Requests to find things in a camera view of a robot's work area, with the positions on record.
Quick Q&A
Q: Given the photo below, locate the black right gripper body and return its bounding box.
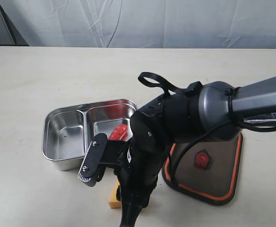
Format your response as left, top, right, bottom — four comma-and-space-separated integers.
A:
113, 137, 168, 227

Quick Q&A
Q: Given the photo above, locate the yellow toy cheese wedge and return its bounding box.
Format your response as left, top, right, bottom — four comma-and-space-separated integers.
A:
108, 181, 121, 209

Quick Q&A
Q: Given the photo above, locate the red toy sausage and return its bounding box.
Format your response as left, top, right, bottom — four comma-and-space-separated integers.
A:
108, 124, 128, 140

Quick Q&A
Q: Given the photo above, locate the dark transparent box lid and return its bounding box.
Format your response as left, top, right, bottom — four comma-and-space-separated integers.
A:
161, 134, 243, 206

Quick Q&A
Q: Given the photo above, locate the stainless steel lunch box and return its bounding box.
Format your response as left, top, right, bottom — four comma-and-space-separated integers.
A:
42, 99, 138, 171

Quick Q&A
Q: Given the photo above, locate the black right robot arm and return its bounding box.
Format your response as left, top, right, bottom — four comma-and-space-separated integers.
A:
117, 72, 276, 227

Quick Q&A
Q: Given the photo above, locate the grey backdrop curtain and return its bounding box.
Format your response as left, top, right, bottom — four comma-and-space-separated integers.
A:
0, 0, 276, 49

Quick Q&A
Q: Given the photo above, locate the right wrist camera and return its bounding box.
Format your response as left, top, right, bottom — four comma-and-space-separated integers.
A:
78, 133, 129, 187

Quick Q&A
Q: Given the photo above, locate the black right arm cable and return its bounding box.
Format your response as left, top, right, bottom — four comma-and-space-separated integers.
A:
137, 71, 276, 190

